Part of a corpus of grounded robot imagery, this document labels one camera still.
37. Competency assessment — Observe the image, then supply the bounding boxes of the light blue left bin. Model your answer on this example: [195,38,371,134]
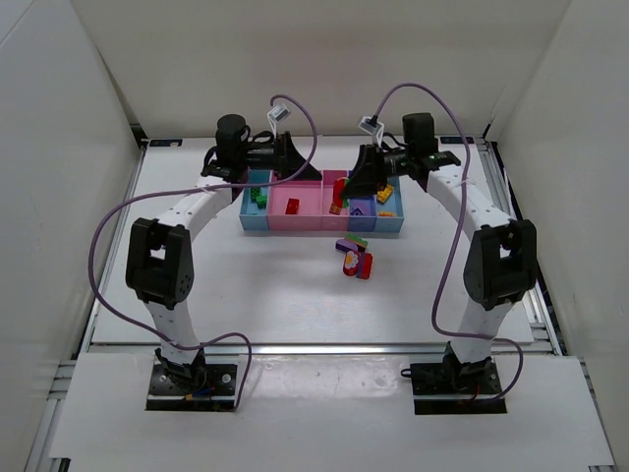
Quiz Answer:
[239,170,272,232]

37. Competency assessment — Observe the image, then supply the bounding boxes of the red flower lego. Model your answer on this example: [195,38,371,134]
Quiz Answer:
[342,251,361,276]

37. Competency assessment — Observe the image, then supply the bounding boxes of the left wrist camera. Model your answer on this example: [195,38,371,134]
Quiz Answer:
[266,103,291,136]

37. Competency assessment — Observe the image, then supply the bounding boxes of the red purple lego block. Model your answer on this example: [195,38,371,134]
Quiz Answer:
[356,252,373,280]

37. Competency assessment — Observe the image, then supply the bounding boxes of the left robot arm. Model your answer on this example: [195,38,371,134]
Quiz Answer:
[126,105,322,373]

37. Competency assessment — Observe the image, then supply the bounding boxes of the yellow lego brick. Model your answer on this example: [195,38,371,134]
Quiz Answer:
[376,184,395,205]

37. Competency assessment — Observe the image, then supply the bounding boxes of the aluminium front rail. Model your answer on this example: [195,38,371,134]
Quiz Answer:
[86,339,557,356]

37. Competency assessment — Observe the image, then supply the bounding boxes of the brown lego plate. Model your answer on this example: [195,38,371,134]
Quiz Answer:
[328,202,343,215]

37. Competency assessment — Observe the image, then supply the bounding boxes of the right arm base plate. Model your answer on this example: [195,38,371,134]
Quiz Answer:
[400,361,507,416]

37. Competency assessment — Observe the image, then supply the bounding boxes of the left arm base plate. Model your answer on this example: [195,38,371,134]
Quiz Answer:
[144,360,238,412]

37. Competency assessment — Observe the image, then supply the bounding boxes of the large pink bin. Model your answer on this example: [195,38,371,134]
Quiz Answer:
[266,180,322,232]

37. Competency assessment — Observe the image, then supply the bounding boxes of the green brown flat lego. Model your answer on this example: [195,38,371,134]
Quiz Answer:
[344,235,368,251]

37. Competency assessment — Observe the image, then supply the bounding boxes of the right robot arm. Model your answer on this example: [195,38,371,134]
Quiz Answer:
[341,113,538,373]

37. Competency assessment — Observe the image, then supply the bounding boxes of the red semicircle lego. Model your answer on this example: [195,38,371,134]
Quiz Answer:
[333,177,347,207]

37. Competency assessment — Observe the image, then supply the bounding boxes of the small pink bin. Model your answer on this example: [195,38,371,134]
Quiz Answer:
[321,170,349,231]

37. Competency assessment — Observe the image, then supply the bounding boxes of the light blue right bin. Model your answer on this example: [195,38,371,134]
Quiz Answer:
[374,177,404,233]

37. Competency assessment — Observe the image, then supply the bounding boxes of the red curved lego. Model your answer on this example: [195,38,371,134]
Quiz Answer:
[285,198,300,215]

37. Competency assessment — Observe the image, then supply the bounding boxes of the light blue bin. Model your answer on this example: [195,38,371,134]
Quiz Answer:
[239,170,272,232]
[374,177,404,233]

